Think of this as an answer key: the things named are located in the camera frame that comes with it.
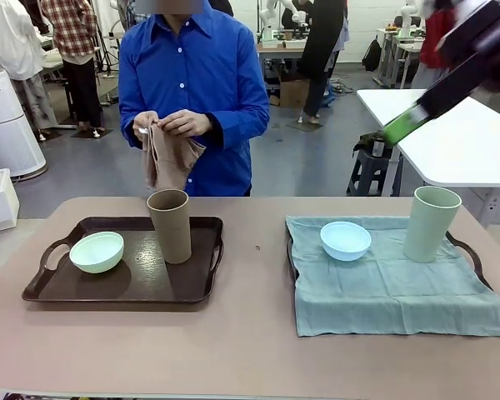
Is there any beige cloth mat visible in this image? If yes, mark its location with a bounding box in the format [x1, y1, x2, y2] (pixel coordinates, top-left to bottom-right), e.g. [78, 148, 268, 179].
[143, 120, 208, 191]

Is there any brown cardboard box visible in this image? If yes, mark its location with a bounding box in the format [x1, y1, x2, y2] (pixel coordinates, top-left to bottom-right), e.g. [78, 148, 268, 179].
[270, 76, 312, 110]

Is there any person's right hand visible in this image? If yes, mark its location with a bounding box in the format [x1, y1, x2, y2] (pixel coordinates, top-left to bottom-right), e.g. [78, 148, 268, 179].
[132, 109, 163, 138]

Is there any white air purifier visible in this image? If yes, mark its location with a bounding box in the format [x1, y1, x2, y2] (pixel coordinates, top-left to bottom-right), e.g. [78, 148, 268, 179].
[0, 68, 49, 181]

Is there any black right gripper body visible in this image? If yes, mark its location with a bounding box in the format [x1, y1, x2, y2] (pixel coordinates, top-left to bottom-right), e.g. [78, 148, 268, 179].
[435, 0, 500, 95]

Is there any person's left forearm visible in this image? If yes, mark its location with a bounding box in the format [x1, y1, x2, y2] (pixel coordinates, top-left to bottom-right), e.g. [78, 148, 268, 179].
[207, 102, 271, 142]

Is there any person in blue shirt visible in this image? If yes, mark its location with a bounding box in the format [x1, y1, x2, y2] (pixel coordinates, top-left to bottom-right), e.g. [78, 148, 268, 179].
[118, 0, 272, 198]

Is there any grey-blue cloth mat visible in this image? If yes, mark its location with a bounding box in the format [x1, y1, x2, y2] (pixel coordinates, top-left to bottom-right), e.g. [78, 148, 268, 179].
[285, 215, 500, 338]

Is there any dark brown plastic tray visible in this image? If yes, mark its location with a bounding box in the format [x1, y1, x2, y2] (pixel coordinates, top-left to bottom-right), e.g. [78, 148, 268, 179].
[286, 231, 495, 293]
[21, 215, 226, 302]

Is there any bystander in white shirt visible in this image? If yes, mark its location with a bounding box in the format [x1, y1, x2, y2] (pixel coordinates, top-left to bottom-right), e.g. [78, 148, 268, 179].
[0, 0, 58, 137]

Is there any person's left hand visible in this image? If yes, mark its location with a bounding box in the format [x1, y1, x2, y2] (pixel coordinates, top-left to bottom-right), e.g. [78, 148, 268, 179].
[158, 108, 213, 138]

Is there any tall light green cup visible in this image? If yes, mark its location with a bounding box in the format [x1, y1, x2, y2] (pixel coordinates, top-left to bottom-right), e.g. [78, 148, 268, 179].
[402, 185, 463, 263]

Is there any white side table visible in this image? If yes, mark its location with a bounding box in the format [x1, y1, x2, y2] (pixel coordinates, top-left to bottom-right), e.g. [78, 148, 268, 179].
[356, 87, 500, 229]

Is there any black backpack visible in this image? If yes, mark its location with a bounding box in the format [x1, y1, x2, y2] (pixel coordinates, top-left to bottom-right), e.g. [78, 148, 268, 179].
[361, 38, 383, 73]

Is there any tall brown cup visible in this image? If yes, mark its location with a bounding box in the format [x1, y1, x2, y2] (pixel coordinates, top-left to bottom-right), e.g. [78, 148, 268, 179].
[145, 188, 193, 265]

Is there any bystander in dark trousers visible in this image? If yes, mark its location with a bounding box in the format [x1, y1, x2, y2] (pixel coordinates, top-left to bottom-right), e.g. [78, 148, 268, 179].
[40, 0, 106, 131]

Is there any bystander in red top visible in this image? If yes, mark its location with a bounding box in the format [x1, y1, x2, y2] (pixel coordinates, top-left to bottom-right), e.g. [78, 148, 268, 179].
[411, 7, 458, 89]

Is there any person's right forearm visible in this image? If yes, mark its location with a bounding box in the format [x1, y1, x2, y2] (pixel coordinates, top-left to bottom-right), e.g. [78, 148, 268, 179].
[119, 97, 151, 150]

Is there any grey step stool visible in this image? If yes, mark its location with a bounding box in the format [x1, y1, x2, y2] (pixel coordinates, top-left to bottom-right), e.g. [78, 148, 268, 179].
[346, 132, 403, 198]

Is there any black floor base plate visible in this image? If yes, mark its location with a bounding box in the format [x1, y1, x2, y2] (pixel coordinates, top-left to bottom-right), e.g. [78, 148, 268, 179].
[69, 126, 114, 139]

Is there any bystander in black coat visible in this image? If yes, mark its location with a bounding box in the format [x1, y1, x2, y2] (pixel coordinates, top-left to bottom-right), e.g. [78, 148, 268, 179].
[297, 0, 351, 124]

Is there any light green bowl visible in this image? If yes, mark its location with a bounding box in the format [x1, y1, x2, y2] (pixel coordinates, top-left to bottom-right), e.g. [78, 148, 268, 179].
[68, 231, 125, 275]

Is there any light blue bowl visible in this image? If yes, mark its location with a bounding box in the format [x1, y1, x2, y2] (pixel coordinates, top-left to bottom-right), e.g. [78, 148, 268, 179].
[319, 221, 373, 263]

